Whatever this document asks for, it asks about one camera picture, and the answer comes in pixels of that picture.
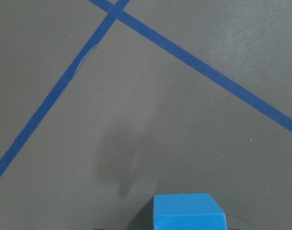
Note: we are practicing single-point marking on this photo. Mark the blue wooden cube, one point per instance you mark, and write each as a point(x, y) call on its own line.
point(197, 211)

